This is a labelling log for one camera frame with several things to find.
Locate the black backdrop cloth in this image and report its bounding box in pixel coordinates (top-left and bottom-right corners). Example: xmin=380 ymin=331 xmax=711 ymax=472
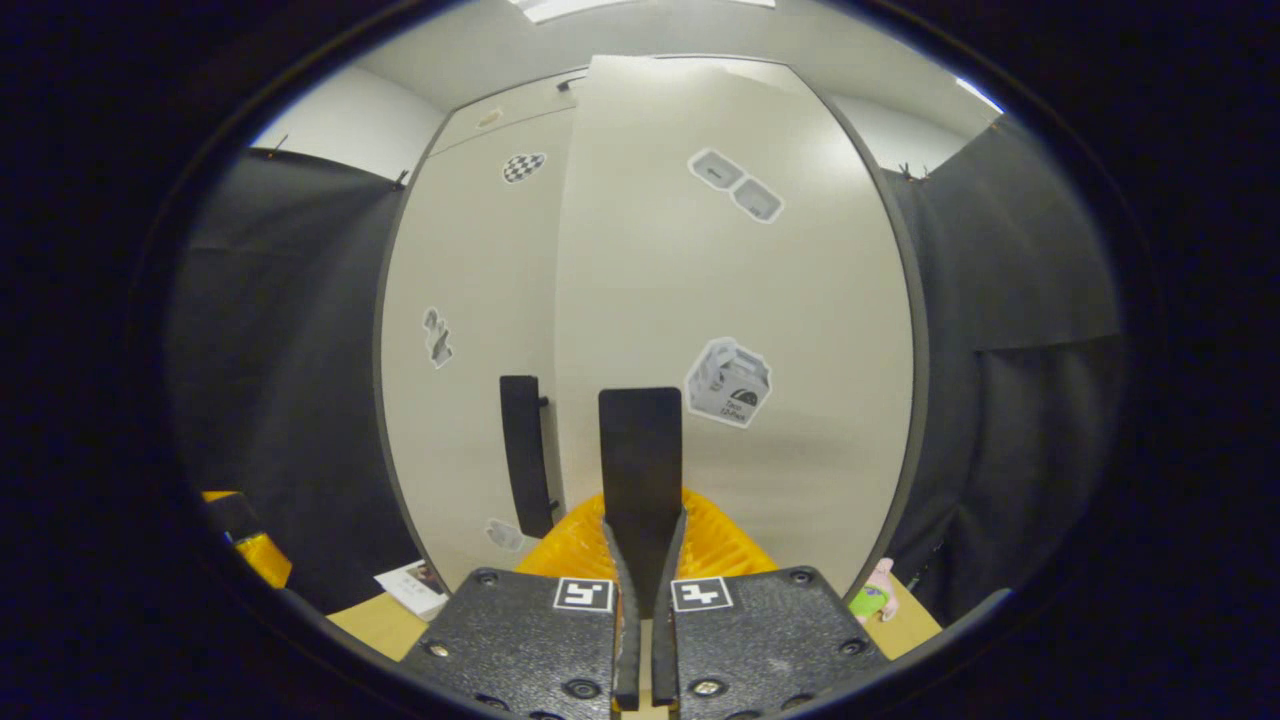
xmin=880 ymin=115 xmax=1126 ymax=626
xmin=165 ymin=148 xmax=421 ymax=613

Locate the white cabinet door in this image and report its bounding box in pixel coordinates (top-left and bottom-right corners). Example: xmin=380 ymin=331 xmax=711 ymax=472
xmin=553 ymin=55 xmax=916 ymax=601
xmin=380 ymin=105 xmax=579 ymax=591

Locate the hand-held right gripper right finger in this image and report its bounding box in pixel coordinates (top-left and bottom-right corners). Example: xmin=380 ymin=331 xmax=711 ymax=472
xmin=652 ymin=488 xmax=891 ymax=717

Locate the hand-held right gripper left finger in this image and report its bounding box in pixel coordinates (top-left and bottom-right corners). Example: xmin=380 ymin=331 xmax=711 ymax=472
xmin=400 ymin=488 xmax=641 ymax=717

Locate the pink and green toy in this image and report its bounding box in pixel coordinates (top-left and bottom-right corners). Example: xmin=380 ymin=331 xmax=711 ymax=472
xmin=848 ymin=557 xmax=901 ymax=626

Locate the long ceiling light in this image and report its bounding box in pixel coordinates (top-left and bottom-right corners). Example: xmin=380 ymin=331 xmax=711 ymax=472
xmin=510 ymin=0 xmax=776 ymax=25

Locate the white double-door shoe cabinet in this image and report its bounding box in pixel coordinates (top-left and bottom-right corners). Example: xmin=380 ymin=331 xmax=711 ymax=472
xmin=372 ymin=55 xmax=931 ymax=601

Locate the white paper booklet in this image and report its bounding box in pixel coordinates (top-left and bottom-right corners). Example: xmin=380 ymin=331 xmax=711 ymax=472
xmin=374 ymin=560 xmax=451 ymax=621

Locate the white cabinet drawer front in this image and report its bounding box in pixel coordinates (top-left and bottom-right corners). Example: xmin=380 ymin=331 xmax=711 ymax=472
xmin=432 ymin=70 xmax=591 ymax=156

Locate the small ceiling light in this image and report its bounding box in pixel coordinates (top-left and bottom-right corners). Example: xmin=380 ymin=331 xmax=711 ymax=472
xmin=955 ymin=75 xmax=1004 ymax=114

